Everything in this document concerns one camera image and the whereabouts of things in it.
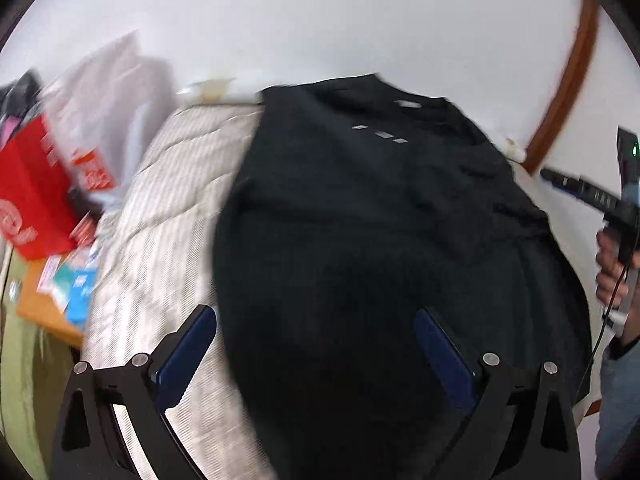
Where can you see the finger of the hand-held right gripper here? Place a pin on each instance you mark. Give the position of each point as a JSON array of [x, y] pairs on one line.
[[562, 181]]

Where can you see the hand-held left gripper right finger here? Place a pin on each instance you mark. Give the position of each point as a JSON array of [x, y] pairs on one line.
[[444, 355]]

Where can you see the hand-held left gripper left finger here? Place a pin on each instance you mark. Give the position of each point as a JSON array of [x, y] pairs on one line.
[[186, 354]]

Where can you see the black t-shirt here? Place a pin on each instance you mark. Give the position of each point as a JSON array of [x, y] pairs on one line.
[[360, 220]]

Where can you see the person's right forearm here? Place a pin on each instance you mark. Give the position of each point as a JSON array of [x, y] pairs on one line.
[[620, 410]]

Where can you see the person's right hand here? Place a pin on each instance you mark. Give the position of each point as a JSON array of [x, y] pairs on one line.
[[611, 272]]

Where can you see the teal and white packets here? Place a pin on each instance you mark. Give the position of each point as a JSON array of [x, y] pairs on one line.
[[77, 290]]

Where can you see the striped quilted mattress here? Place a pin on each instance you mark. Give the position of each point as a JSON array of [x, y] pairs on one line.
[[155, 220]]

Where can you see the green cloth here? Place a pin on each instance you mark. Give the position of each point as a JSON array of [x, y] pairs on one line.
[[22, 385]]

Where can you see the red paper bag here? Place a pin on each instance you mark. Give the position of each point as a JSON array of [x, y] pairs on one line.
[[35, 195]]

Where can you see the white plastic bag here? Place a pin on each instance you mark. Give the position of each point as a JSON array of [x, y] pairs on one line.
[[110, 110]]

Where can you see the rolled printed plastic mat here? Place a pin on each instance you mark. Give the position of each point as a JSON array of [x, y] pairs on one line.
[[214, 89]]

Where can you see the dark cloth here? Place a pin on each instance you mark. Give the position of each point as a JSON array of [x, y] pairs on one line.
[[17, 97]]

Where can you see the brown wooden door frame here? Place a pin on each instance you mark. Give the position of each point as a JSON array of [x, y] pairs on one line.
[[570, 85]]

